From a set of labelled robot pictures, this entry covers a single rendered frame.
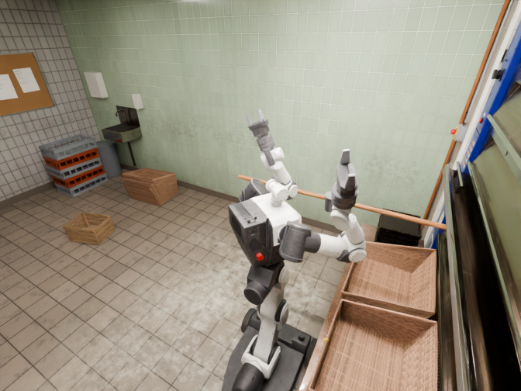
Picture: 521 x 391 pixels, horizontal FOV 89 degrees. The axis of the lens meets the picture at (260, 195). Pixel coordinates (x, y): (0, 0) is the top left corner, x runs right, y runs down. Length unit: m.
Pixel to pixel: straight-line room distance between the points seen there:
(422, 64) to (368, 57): 0.42
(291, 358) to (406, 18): 2.65
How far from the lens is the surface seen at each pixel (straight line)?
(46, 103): 5.28
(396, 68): 2.70
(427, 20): 2.69
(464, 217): 1.46
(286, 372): 2.13
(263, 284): 1.40
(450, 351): 1.49
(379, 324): 1.84
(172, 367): 2.43
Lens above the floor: 2.09
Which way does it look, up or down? 31 degrees down
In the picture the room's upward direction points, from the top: 1 degrees counter-clockwise
